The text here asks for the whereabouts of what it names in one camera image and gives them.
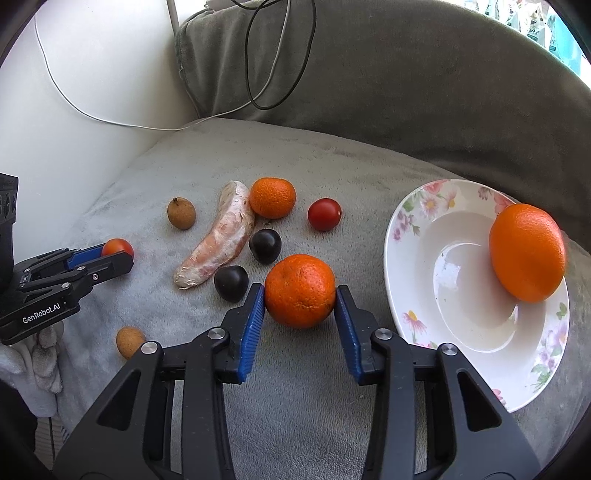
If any dark purple plum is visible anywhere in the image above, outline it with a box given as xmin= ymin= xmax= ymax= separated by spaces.
xmin=213 ymin=265 xmax=250 ymax=304
xmin=249 ymin=228 xmax=282 ymax=265

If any brown longan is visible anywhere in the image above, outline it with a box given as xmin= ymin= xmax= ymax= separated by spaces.
xmin=116 ymin=327 xmax=147 ymax=360
xmin=167 ymin=197 xmax=197 ymax=230

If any white cable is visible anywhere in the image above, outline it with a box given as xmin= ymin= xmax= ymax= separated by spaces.
xmin=33 ymin=0 xmax=293 ymax=132

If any red cherry tomato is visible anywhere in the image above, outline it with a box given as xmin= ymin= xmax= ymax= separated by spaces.
xmin=308 ymin=198 xmax=343 ymax=232
xmin=102 ymin=238 xmax=135 ymax=260

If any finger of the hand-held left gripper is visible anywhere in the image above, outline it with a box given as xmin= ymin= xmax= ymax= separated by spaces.
xmin=20 ymin=250 xmax=134 ymax=304
xmin=15 ymin=244 xmax=106 ymax=283

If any peeled pomelo segment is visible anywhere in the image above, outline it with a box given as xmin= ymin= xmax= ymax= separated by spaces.
xmin=173 ymin=180 xmax=256 ymax=291

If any person's left hand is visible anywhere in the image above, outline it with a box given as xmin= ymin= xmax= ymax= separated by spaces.
xmin=0 ymin=318 xmax=64 ymax=418

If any grey backrest cushion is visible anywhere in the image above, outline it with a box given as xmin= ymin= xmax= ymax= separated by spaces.
xmin=174 ymin=0 xmax=591 ymax=259

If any large orange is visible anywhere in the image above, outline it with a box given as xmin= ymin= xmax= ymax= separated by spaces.
xmin=489 ymin=203 xmax=567 ymax=304

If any light grey fleece blanket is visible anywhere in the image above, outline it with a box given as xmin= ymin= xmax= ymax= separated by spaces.
xmin=58 ymin=117 xmax=591 ymax=480

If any white floral plate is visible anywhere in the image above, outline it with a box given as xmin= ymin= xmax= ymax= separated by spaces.
xmin=384 ymin=179 xmax=571 ymax=414

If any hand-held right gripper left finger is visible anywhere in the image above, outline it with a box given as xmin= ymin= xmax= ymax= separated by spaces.
xmin=53 ymin=282 xmax=266 ymax=480

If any orange mandarin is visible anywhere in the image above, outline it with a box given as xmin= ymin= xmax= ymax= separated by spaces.
xmin=249 ymin=177 xmax=297 ymax=219
xmin=264 ymin=254 xmax=336 ymax=329

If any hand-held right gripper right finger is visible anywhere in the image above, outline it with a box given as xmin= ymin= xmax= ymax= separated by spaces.
xmin=335 ymin=285 xmax=541 ymax=480

